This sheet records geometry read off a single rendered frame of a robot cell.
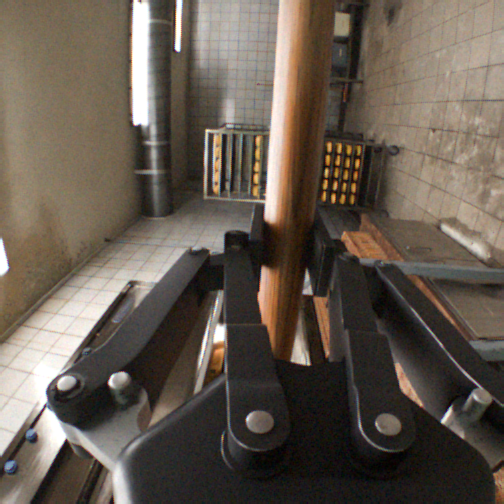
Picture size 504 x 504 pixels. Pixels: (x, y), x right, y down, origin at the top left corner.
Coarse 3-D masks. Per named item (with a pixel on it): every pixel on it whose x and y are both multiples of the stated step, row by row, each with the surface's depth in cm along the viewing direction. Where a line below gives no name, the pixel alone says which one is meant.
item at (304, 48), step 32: (288, 0) 13; (320, 0) 12; (288, 32) 13; (320, 32) 13; (288, 64) 14; (320, 64) 14; (288, 96) 14; (320, 96) 14; (288, 128) 15; (320, 128) 15; (288, 160) 16; (320, 160) 16; (288, 192) 16; (288, 224) 17; (288, 256) 18; (288, 288) 19; (288, 320) 20; (288, 352) 21
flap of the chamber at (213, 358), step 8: (216, 312) 152; (216, 320) 145; (216, 328) 140; (216, 336) 139; (208, 344) 130; (216, 344) 137; (208, 352) 125; (216, 352) 135; (208, 360) 121; (216, 360) 134; (208, 368) 119; (216, 368) 132; (200, 376) 113; (208, 376) 118; (216, 376) 131; (200, 384) 109
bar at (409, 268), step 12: (372, 264) 110; (396, 264) 109; (408, 264) 110; (420, 264) 111; (432, 264) 111; (444, 264) 112; (444, 276) 110; (456, 276) 110; (468, 276) 109; (480, 276) 109; (492, 276) 109; (480, 348) 66; (492, 348) 66; (396, 360) 67; (492, 360) 67
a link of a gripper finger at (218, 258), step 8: (248, 232) 18; (216, 256) 15; (208, 264) 14; (216, 264) 14; (208, 272) 14; (216, 272) 14; (200, 280) 14; (208, 280) 14; (216, 280) 14; (200, 288) 14; (208, 288) 14; (216, 288) 15
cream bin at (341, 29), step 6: (336, 12) 337; (336, 18) 339; (342, 18) 339; (348, 18) 339; (336, 24) 342; (342, 24) 343; (348, 24) 342; (336, 30) 346; (342, 30) 346; (348, 30) 346; (336, 36) 353; (342, 36) 351; (336, 42) 381; (342, 42) 378
